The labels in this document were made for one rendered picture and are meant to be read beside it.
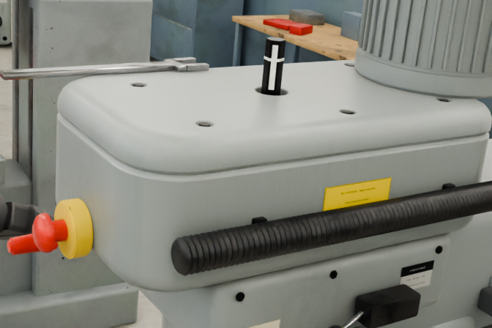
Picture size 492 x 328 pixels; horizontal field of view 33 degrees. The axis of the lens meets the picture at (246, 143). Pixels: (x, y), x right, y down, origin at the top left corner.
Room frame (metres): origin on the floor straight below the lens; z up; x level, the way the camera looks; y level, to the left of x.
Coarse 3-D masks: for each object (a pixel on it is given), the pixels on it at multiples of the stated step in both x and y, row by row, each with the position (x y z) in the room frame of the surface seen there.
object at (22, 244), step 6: (30, 234) 0.84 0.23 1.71; (12, 240) 0.83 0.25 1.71; (18, 240) 0.83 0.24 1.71; (24, 240) 0.83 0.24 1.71; (30, 240) 0.83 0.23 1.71; (12, 246) 0.82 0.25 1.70; (18, 246) 0.82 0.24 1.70; (24, 246) 0.83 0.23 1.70; (30, 246) 0.83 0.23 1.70; (36, 246) 0.83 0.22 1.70; (54, 246) 0.84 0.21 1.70; (12, 252) 0.82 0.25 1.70; (18, 252) 0.82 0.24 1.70; (24, 252) 0.83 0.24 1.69; (30, 252) 0.83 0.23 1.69
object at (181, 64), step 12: (168, 60) 0.96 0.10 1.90; (180, 60) 0.97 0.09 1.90; (192, 60) 0.98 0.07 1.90; (0, 72) 0.84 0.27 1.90; (12, 72) 0.84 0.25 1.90; (24, 72) 0.84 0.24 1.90; (36, 72) 0.85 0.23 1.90; (48, 72) 0.86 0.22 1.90; (60, 72) 0.86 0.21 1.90; (72, 72) 0.87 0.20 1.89; (84, 72) 0.88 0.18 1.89; (96, 72) 0.89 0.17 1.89; (108, 72) 0.90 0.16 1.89; (120, 72) 0.91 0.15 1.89
